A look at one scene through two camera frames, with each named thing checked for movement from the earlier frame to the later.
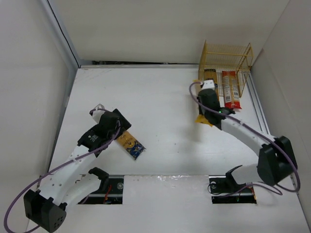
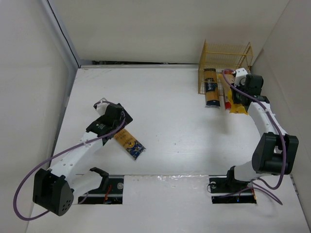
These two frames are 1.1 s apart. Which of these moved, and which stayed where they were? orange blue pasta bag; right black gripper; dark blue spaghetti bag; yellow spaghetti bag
Moved: yellow spaghetti bag; right black gripper
Stayed: dark blue spaghetti bag; orange blue pasta bag
